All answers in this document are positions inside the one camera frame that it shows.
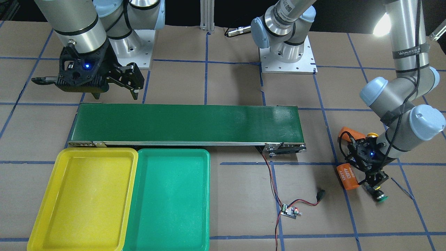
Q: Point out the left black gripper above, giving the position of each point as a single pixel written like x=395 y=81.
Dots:
x=377 y=177

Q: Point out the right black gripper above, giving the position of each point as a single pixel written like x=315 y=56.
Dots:
x=108 y=69

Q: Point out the green push button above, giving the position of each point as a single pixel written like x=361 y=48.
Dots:
x=377 y=195

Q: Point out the orange cylinder labelled 4680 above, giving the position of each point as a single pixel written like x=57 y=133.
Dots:
x=347 y=176

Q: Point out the plain orange cylinder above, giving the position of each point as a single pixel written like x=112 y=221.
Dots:
x=346 y=132

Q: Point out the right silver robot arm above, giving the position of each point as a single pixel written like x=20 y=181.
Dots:
x=104 y=42

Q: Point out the yellow push button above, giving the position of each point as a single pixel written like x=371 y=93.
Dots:
x=372 y=135

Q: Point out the black power connector plug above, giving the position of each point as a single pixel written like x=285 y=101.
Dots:
x=319 y=196

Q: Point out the small controller circuit board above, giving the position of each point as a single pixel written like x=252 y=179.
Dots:
x=290 y=211

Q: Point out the green conveyor belt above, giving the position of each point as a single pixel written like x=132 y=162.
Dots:
x=275 y=129

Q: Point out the yellow tray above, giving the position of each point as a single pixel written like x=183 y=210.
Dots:
x=87 y=201

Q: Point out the green tray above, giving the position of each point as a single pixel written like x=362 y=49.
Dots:
x=170 y=202

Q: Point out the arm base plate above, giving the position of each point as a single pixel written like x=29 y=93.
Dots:
x=287 y=55
x=137 y=48

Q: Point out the aluminium frame post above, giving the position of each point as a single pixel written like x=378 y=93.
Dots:
x=207 y=15

